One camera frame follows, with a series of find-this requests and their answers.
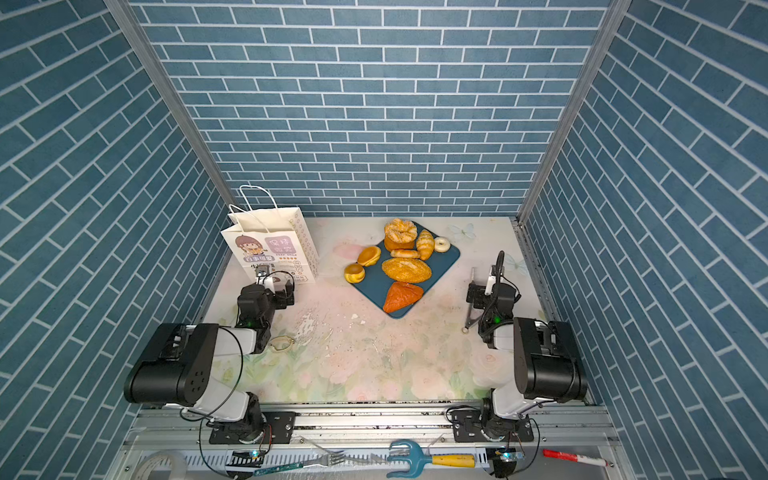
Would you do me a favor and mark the white printed paper bag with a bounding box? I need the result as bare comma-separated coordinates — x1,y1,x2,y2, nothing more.
221,184,319,284

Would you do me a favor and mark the orange triangular bread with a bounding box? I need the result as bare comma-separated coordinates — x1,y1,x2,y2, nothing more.
382,282,424,313

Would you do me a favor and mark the round egg tart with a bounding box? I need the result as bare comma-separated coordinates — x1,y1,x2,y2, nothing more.
343,263,366,284
357,245,382,267

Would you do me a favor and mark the small oblong bread roll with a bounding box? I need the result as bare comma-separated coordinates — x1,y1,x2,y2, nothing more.
390,249,421,259

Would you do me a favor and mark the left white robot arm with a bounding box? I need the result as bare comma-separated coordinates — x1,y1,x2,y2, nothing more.
123,266,296,446

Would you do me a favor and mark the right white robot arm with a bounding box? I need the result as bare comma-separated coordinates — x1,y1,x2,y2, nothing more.
446,264,588,443

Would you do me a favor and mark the croissant bread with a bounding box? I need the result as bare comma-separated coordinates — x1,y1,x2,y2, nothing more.
416,229,435,261

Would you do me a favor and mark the large oval seeded bread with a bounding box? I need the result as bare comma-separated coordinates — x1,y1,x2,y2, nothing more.
382,258,432,284

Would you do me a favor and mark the large round twisted bread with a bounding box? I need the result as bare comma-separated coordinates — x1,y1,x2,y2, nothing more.
384,218,418,251

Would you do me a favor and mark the small white donut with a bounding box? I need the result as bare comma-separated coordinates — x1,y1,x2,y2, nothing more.
434,237,451,253

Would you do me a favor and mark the red white marker pen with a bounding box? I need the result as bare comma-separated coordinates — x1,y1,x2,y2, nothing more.
541,449,614,468

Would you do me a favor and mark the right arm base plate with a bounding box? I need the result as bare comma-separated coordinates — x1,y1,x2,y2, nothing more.
445,406,534,443

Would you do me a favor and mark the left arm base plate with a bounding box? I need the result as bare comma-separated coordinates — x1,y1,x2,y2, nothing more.
209,411,297,445

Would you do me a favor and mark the teal fork tool yellow handle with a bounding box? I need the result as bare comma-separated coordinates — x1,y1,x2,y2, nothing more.
386,439,476,479

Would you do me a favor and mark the metal fork green handle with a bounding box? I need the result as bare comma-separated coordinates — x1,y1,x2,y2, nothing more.
252,452,345,477

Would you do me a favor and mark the aluminium rail frame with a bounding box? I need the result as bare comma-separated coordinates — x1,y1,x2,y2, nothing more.
119,403,625,457

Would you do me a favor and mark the white hose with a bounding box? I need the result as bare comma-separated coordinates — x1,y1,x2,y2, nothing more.
130,449,190,480

